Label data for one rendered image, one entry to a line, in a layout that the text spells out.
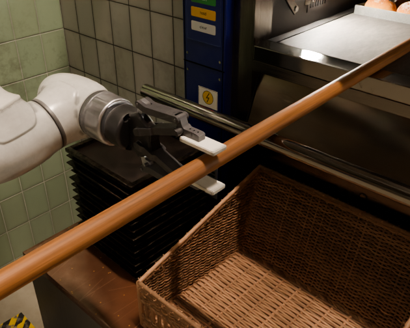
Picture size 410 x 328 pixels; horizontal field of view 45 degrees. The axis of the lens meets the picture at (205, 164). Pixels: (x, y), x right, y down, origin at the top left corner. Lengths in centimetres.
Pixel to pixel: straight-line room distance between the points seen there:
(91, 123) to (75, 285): 68
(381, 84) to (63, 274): 99
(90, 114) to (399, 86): 65
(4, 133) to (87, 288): 69
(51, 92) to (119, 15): 81
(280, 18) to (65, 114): 72
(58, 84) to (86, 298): 67
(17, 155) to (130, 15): 89
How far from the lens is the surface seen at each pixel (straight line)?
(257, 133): 82
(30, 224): 223
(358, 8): 168
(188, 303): 136
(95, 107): 88
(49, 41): 199
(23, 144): 87
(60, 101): 91
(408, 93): 115
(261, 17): 133
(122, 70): 177
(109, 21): 176
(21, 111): 88
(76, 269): 151
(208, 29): 138
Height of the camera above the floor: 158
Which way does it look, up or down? 31 degrees down
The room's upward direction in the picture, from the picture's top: straight up
